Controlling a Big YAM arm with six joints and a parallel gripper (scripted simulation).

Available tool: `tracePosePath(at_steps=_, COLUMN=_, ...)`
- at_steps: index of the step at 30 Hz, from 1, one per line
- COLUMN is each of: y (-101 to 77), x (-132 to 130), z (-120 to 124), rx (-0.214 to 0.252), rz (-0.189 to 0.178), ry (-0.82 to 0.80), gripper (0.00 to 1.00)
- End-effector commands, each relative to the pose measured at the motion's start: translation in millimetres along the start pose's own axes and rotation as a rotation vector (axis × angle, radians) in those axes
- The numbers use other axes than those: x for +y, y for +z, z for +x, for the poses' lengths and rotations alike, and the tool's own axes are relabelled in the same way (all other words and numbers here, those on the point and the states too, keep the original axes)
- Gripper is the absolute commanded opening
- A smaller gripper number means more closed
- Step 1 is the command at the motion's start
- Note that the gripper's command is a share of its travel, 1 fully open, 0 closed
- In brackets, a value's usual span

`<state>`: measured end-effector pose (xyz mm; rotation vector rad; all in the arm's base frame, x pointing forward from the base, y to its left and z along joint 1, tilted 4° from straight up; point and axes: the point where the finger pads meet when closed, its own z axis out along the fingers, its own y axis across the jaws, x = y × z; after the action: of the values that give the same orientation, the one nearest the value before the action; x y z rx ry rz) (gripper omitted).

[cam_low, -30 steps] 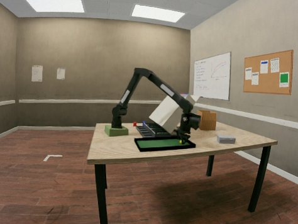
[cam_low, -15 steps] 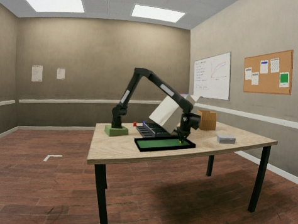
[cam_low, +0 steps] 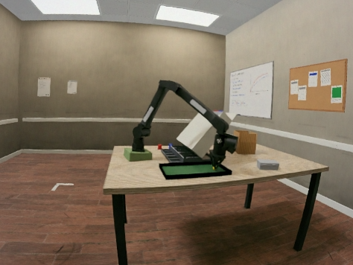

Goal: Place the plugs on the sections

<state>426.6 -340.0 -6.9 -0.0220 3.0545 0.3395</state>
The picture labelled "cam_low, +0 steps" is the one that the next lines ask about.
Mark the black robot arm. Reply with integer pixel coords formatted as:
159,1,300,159
132,80,238,156

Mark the brown cardboard box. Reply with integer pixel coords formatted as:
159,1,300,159
234,130,257,155

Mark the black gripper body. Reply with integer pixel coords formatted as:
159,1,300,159
209,144,226,160

